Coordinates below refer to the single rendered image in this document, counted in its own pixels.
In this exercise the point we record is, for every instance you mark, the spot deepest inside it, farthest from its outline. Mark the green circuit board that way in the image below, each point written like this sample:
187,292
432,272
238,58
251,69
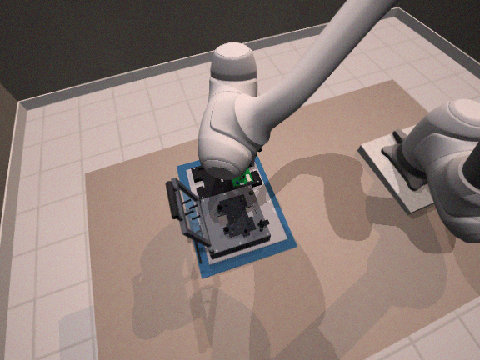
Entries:
243,179

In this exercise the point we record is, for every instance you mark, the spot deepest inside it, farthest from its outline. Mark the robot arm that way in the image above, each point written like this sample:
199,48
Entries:
233,129

